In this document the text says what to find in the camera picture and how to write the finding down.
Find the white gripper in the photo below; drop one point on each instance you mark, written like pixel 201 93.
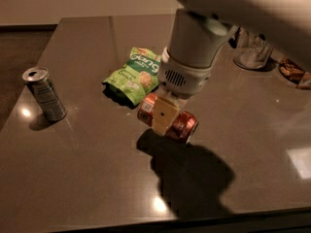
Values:
pixel 185 79

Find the orange soda can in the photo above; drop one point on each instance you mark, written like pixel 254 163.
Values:
pixel 182 128

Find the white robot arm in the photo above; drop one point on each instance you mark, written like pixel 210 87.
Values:
pixel 200 29

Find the silver energy drink can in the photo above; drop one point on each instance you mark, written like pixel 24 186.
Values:
pixel 38 81

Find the green chip bag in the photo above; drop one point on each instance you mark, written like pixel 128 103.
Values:
pixel 138 76

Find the clear glass jar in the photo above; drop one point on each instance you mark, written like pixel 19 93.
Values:
pixel 252 51

